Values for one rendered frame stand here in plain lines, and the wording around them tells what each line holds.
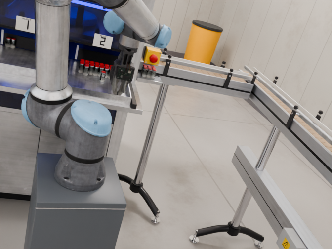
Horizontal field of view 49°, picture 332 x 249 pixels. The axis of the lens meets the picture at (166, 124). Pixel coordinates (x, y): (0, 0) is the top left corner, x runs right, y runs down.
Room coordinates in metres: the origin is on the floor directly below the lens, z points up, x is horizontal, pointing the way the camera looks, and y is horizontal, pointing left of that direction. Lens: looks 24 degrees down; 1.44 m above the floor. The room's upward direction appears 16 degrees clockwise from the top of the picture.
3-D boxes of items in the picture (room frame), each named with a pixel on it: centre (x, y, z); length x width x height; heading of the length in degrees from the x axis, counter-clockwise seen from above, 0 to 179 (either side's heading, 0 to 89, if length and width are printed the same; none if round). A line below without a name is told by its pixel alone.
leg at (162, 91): (1.96, 0.07, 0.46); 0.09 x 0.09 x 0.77; 17
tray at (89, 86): (1.48, 0.33, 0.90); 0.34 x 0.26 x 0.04; 16
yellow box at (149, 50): (1.78, 0.16, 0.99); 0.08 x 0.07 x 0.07; 17
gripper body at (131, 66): (1.33, 0.21, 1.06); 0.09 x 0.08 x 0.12; 17
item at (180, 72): (2.00, -0.07, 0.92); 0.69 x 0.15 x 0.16; 107
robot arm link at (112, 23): (1.23, 0.23, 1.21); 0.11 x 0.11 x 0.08; 72
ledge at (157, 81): (1.82, 0.16, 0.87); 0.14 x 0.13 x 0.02; 17
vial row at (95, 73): (1.59, 0.36, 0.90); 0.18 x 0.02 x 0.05; 106
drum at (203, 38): (5.41, -0.17, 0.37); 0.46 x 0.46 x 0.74
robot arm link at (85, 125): (0.93, 0.21, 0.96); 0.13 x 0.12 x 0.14; 72
